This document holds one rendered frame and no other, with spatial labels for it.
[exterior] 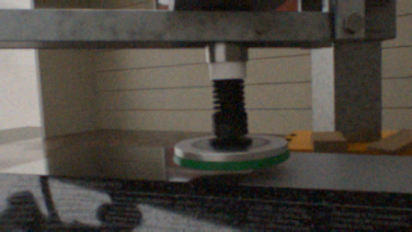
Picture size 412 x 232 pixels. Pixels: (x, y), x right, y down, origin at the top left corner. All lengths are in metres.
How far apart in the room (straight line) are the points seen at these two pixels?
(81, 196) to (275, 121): 6.39
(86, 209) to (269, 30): 0.46
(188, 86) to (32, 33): 7.23
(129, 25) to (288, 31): 0.27
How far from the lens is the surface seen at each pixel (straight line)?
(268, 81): 6.97
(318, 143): 1.14
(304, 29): 0.64
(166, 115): 8.17
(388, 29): 1.43
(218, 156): 0.57
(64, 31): 0.61
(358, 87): 1.40
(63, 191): 0.75
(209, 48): 0.64
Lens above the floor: 1.02
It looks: 5 degrees down
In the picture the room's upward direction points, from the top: 3 degrees counter-clockwise
